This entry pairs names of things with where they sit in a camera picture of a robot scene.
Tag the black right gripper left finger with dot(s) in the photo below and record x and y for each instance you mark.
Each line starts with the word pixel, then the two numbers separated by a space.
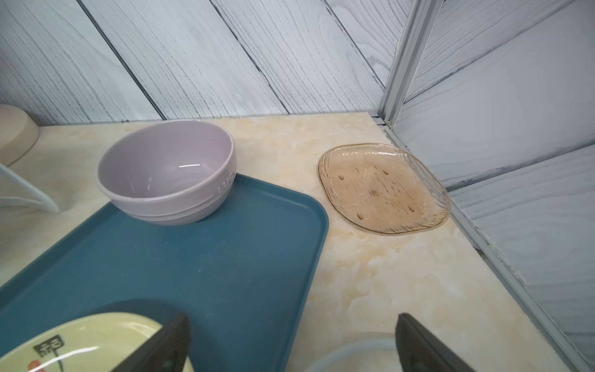
pixel 166 350

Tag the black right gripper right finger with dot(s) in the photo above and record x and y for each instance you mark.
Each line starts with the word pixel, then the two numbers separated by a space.
pixel 420 350

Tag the beige desk fan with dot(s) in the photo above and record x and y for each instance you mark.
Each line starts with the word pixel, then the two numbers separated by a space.
pixel 18 134

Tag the pale yellow painted plate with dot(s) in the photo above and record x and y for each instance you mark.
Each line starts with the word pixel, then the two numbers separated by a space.
pixel 93 343

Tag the teal plastic tray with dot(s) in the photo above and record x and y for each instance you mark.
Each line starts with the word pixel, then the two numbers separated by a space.
pixel 242 276

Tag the lilac ceramic bowl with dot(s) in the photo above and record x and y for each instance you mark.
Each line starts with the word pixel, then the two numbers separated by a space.
pixel 171 173

